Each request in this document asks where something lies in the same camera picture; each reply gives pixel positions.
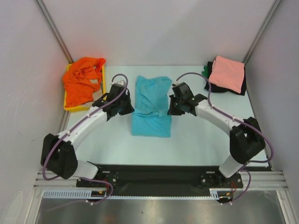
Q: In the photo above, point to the folded pink t shirt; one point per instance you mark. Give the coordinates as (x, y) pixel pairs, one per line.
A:
(227, 73)

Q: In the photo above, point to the light blue t shirt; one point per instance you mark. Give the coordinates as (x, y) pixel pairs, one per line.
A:
(150, 117)

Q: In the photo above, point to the orange t shirt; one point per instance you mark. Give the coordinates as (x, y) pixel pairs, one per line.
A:
(77, 82)

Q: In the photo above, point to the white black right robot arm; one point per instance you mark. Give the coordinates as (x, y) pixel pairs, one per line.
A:
(245, 140)

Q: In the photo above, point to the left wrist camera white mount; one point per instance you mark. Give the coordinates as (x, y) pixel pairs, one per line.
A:
(121, 82)

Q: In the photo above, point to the folded black t shirt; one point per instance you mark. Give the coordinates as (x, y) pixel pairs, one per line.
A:
(217, 89)

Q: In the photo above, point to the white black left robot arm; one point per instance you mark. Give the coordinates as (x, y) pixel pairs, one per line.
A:
(59, 151)

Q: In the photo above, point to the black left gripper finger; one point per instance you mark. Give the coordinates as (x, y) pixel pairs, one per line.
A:
(125, 105)
(101, 101)

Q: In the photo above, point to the white slotted cable duct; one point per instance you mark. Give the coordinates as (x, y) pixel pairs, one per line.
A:
(99, 194)

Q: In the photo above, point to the beige t shirt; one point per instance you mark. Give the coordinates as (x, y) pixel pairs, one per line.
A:
(96, 95)

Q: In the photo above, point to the yellow plastic bin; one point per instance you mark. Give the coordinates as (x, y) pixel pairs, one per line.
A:
(79, 107)

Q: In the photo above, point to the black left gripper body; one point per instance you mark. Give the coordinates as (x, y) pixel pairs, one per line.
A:
(119, 102)

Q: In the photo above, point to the black mounting base plate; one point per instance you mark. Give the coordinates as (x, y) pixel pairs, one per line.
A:
(162, 181)

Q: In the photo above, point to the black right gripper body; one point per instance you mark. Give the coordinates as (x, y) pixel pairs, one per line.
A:
(176, 105)

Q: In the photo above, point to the folded green t shirt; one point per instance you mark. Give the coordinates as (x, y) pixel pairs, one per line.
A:
(206, 72)

